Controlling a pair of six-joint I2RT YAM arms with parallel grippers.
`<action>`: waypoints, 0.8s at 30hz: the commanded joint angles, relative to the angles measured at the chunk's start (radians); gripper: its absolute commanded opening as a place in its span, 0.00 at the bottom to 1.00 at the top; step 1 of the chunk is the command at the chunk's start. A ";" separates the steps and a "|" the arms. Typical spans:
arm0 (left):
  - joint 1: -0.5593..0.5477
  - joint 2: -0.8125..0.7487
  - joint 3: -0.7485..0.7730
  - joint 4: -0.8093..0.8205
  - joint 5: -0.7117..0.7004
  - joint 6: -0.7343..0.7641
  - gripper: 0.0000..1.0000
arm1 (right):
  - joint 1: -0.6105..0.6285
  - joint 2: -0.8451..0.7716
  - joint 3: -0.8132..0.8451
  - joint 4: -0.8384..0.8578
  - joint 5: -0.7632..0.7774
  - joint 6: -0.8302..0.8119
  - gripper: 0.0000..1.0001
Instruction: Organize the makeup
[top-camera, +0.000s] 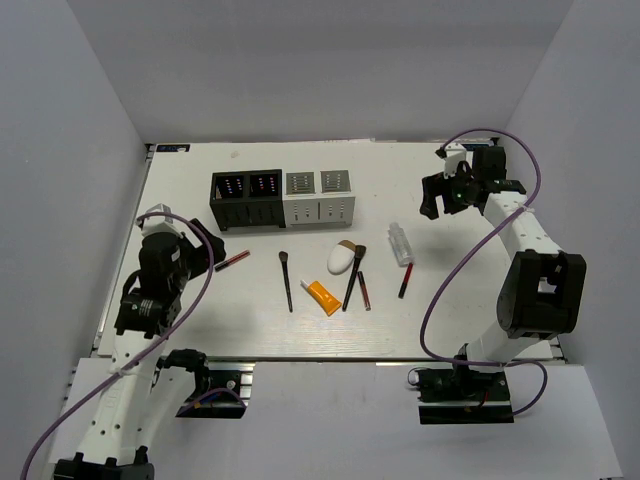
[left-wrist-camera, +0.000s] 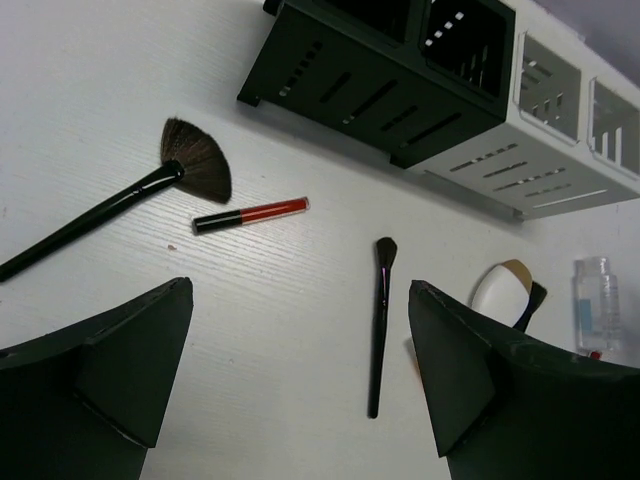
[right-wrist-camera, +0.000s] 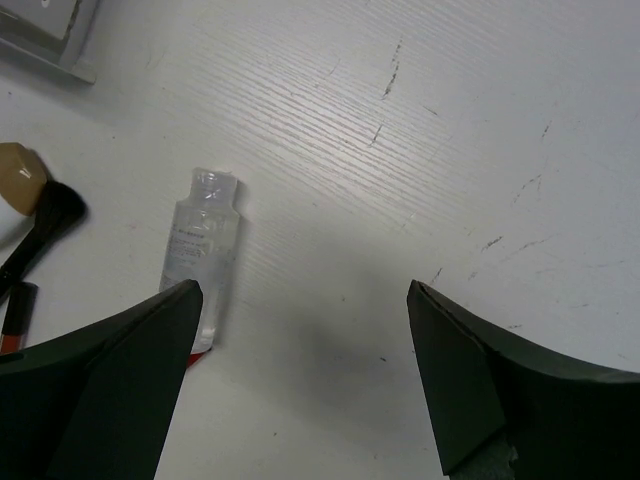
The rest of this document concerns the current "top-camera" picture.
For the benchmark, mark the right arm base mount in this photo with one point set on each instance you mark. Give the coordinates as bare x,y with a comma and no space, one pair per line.
461,396

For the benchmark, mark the thin black makeup brush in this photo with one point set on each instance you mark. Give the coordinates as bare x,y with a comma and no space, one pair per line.
283,257

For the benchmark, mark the black flat-head makeup brush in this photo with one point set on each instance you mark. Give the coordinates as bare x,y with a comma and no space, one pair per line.
360,252

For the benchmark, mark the white organizer box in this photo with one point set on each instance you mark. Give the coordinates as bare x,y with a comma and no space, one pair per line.
318,198

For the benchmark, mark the red lip gloss tube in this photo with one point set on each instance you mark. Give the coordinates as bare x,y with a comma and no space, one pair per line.
231,261

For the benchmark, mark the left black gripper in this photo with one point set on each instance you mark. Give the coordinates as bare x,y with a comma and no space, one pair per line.
203,252

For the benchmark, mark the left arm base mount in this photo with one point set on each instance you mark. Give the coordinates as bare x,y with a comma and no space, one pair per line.
216,390

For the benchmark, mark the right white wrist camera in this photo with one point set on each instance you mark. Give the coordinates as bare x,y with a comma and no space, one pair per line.
452,155

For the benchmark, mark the orange cream tube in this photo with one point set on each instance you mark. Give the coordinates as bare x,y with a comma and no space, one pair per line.
327,301

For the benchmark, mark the red lipstick pen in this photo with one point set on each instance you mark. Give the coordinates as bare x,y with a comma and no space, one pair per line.
405,280

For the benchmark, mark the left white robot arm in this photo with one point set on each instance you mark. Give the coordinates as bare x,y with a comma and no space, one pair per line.
146,386

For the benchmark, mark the dark red lip gloss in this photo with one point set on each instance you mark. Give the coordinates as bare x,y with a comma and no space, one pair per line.
364,290

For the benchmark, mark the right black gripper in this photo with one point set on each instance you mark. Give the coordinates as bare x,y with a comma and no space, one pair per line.
434,186

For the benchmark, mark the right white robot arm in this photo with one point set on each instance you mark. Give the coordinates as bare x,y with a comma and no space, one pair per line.
541,294

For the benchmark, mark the white oval makeup sponge case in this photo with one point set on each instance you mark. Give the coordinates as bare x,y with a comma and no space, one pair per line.
341,257

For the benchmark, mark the clear plastic bottle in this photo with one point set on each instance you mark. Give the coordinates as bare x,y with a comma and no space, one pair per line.
400,245

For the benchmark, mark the black organizer box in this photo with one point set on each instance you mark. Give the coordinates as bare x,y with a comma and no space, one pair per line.
243,199

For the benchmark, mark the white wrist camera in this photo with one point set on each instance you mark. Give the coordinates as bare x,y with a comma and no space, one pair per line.
160,223
452,155

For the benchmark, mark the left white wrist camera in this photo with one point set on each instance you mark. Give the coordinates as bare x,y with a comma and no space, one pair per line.
160,223

